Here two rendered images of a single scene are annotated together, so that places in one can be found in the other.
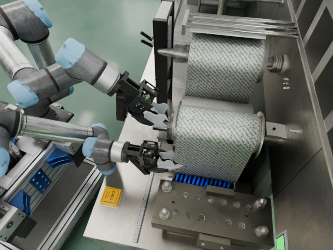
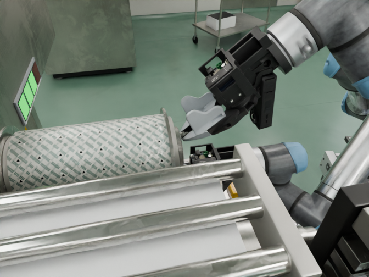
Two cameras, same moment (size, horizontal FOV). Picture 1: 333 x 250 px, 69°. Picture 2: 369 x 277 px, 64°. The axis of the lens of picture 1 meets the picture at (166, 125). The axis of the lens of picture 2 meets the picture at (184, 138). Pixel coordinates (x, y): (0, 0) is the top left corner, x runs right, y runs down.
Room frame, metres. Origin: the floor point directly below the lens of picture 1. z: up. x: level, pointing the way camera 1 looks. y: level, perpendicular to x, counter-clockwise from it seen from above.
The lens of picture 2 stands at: (0.85, -0.16, 1.60)
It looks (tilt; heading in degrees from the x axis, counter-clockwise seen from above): 40 degrees down; 158
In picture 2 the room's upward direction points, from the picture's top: straight up
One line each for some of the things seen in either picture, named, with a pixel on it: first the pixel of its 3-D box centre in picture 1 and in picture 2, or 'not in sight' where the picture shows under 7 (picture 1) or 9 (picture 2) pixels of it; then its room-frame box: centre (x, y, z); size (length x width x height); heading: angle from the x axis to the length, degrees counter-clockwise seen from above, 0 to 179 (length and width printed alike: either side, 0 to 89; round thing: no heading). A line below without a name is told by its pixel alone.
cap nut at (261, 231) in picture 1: (263, 230); not in sight; (0.20, -0.31, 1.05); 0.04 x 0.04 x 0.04
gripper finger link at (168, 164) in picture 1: (169, 163); not in sight; (0.41, -0.01, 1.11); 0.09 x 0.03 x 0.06; 78
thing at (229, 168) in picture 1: (207, 165); not in sight; (0.40, -0.14, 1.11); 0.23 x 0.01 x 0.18; 79
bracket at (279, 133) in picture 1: (275, 130); not in sight; (0.43, -0.33, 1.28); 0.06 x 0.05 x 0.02; 79
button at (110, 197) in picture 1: (111, 196); (239, 185); (0.37, 0.23, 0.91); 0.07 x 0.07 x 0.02; 79
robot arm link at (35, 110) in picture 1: (32, 99); not in sight; (0.84, 0.67, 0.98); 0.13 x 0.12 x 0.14; 131
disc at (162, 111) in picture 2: (177, 123); (167, 149); (0.48, -0.04, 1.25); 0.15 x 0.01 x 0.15; 169
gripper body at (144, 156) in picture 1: (141, 154); (216, 166); (0.44, 0.09, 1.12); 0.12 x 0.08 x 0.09; 79
